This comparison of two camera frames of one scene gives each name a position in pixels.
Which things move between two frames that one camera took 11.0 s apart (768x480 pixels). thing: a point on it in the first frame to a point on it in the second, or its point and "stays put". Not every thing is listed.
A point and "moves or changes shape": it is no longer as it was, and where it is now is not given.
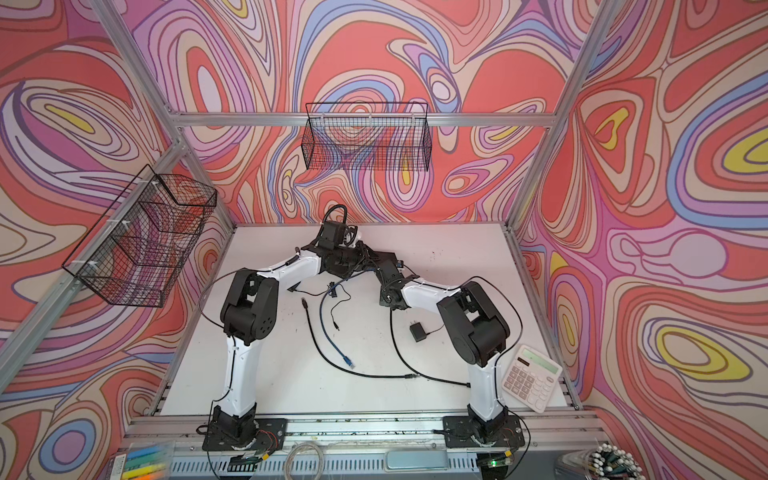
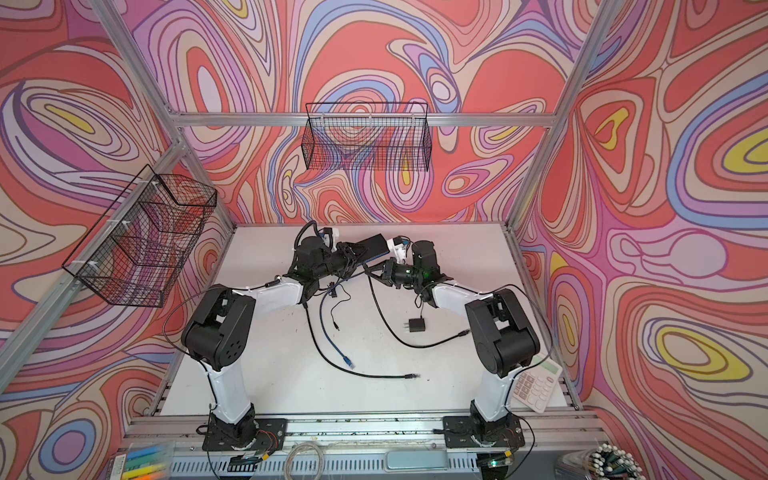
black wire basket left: x=135 y=252 stays put
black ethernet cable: x=467 y=385 to x=461 y=334
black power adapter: x=417 y=332 moves or changes shape
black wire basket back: x=373 y=136 stays put
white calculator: x=532 y=378 stays put
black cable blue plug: x=346 y=359 stays put
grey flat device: x=416 y=461 stays put
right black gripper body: x=384 y=298 to x=397 y=274
